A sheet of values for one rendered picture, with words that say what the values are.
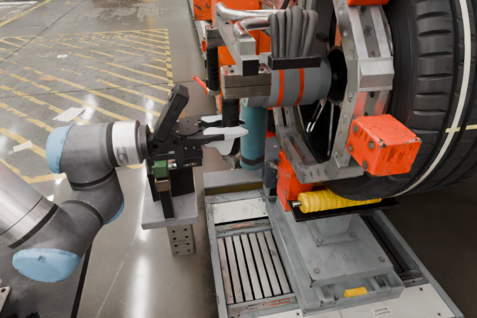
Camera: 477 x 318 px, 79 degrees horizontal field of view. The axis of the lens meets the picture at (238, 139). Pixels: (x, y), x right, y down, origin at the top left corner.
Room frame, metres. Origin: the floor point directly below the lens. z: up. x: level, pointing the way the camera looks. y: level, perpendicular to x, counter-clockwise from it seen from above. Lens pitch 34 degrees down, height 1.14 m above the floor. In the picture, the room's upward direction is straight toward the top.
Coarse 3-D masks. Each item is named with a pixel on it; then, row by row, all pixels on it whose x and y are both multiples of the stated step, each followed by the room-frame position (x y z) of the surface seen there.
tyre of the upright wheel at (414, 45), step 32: (416, 0) 0.51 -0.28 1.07; (448, 0) 0.51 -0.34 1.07; (416, 32) 0.48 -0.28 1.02; (448, 32) 0.47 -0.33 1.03; (416, 64) 0.46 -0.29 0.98; (448, 64) 0.45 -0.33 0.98; (416, 96) 0.44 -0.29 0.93; (448, 96) 0.44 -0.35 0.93; (416, 128) 0.42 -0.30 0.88; (448, 128) 0.42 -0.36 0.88; (320, 160) 0.69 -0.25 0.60; (416, 160) 0.42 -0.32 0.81; (448, 160) 0.44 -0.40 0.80; (352, 192) 0.52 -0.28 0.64; (384, 192) 0.45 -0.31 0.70; (416, 192) 0.51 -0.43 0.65
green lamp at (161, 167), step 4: (160, 160) 0.62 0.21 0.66; (164, 160) 0.62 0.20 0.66; (156, 164) 0.60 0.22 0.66; (160, 164) 0.60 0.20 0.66; (164, 164) 0.60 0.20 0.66; (152, 168) 0.59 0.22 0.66; (156, 168) 0.59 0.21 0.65; (160, 168) 0.59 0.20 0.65; (164, 168) 0.59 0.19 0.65; (168, 168) 0.62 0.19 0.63; (156, 172) 0.59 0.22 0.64; (160, 172) 0.59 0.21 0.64; (164, 172) 0.59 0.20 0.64; (168, 172) 0.60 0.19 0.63; (156, 176) 0.59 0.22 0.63; (160, 176) 0.59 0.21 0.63; (164, 176) 0.59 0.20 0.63
